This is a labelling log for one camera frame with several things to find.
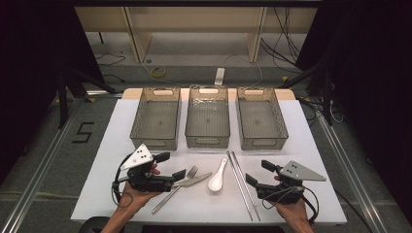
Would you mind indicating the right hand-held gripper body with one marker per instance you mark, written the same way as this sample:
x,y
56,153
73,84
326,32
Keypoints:
x,y
301,173

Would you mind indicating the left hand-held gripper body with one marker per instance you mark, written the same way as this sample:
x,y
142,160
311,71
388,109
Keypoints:
x,y
139,157

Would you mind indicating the metal chopstick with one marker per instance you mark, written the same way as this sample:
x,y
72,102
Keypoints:
x,y
246,186
239,186

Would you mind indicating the metal fork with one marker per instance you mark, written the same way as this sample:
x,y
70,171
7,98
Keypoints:
x,y
191,172

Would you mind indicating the metal table knife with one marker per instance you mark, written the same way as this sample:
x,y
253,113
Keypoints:
x,y
194,180

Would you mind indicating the transparent grey plastic bin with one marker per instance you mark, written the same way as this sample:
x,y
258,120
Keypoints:
x,y
207,123
259,123
155,123

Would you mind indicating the white ceramic spoon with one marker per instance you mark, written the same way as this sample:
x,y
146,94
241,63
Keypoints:
x,y
215,183

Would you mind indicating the person's right hand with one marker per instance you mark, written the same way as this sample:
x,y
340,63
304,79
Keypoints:
x,y
294,212

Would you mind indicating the person's left hand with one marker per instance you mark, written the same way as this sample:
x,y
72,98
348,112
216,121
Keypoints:
x,y
132,197

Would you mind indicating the black metal stand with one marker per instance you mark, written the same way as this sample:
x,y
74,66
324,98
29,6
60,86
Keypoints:
x,y
327,97
62,97

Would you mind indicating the dark rounded object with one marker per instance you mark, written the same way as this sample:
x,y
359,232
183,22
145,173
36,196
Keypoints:
x,y
94,225

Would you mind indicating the white power strip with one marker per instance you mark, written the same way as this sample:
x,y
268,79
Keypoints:
x,y
219,77

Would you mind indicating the black curtain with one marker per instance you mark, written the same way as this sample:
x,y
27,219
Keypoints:
x,y
372,64
26,64

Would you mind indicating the beige wooden shelf unit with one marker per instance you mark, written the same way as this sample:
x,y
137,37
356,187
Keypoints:
x,y
194,19

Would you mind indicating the aluminium floor rail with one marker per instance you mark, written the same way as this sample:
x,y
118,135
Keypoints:
x,y
39,171
353,181

